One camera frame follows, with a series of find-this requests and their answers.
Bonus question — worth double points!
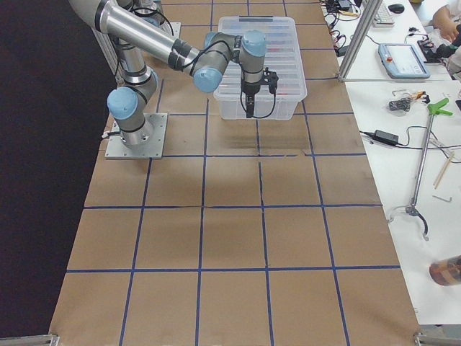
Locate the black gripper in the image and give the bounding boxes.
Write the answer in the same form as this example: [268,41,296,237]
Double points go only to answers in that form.
[240,79,261,117]

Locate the clear plastic box lid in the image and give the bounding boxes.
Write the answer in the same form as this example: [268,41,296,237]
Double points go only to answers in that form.
[218,16,305,82]

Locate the clear plastic storage box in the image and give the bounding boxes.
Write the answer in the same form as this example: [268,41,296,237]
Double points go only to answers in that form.
[213,79,307,120]

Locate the person hand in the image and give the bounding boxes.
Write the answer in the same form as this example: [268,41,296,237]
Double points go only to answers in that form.
[439,22,459,43]

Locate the black power adapter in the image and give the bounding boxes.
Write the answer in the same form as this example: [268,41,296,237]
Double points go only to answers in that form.
[361,130,399,146]

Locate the white keyboard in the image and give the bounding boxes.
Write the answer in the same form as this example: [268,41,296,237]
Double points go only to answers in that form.
[372,5,395,27]

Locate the black small parts pile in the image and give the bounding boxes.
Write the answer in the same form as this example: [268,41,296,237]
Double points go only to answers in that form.
[388,98,412,112]

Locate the blue teach pendant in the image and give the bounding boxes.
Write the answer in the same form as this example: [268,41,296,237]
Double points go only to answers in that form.
[377,43,431,79]

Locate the black computer mouse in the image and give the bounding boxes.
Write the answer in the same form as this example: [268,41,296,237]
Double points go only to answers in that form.
[388,4,405,14]

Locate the wooden chopsticks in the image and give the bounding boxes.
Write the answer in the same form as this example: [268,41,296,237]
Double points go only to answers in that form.
[433,152,455,190]

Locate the silver allen key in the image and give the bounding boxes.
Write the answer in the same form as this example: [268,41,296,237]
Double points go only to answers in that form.
[432,195,452,203]

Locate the brown cylindrical container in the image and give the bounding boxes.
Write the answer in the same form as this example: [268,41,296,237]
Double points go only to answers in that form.
[429,255,460,286]

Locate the black camera cable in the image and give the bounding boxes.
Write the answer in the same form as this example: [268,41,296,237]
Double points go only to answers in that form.
[251,84,278,119]

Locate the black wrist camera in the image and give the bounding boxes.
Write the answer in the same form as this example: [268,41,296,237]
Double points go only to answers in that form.
[261,67,279,95]

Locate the aluminium frame post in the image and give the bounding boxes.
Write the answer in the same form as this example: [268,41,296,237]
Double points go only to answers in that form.
[338,0,382,81]

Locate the green handled reacher grabber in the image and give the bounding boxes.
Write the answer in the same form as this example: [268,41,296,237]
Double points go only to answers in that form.
[388,97,452,241]

